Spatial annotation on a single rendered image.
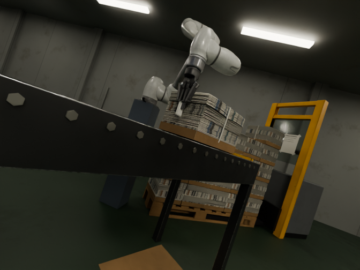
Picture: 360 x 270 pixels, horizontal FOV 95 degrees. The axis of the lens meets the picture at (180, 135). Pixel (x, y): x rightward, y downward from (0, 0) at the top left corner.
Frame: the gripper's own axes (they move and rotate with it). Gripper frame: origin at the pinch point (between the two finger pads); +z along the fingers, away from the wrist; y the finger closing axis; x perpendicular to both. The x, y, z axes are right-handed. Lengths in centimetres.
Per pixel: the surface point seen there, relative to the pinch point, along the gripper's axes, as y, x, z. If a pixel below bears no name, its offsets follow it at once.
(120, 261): 15, -8, 93
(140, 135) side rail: -29.6, 35.4, 15.7
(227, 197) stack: 21, -135, 62
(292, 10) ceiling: 40, -184, -218
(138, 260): 11, -18, 93
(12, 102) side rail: -30, 55, 16
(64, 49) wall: 618, -9, -131
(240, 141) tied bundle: 24, -128, -6
